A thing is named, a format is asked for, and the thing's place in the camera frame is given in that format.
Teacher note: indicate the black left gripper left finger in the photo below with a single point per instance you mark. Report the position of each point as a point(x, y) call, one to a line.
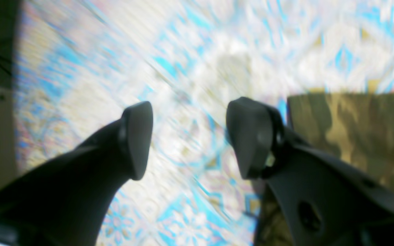
point(63, 201)

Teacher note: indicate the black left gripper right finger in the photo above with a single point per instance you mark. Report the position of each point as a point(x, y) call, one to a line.
point(326, 202)

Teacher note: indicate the camouflage T-shirt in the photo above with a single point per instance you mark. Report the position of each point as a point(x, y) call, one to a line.
point(355, 128)

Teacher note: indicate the patterned tablecloth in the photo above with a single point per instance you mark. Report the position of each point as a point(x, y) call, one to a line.
point(81, 62)

